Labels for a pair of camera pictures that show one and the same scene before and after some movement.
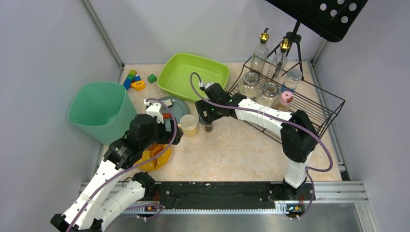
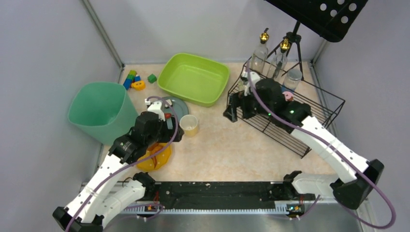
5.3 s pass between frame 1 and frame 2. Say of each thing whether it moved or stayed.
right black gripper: moved
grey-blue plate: stayed
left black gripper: stayed
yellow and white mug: stayed
